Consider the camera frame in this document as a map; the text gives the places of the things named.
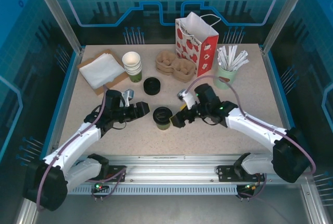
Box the red white paper gift bag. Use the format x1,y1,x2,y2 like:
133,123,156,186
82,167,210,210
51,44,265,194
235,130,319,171
174,11,222,78

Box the black plastic cup lid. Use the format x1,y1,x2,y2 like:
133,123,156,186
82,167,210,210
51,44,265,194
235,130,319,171
152,106,171,126
144,86,161,96
143,77,161,91

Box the pale green ceramic mug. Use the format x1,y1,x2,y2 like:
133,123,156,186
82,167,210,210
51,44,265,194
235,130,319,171
213,65,238,90

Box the aluminium frame post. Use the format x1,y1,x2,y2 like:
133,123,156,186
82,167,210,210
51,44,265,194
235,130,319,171
262,0,313,55
29,0,86,55

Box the small connector with lights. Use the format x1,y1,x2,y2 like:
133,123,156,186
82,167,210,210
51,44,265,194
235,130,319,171
93,181,109,193
241,183,259,193

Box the slotted grey cable duct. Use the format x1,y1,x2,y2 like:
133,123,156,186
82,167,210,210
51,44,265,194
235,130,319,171
66,185,239,196

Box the white napkins on brown bag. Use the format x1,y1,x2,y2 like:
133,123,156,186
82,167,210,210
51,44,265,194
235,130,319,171
78,49,130,96

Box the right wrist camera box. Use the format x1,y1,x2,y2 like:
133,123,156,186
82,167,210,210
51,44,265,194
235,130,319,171
176,90,199,110

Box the blue table edge trim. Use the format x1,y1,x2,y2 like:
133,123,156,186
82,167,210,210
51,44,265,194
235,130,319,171
43,52,79,163
264,51,307,164

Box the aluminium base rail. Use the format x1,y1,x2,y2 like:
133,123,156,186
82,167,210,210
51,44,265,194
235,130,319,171
33,155,312,183

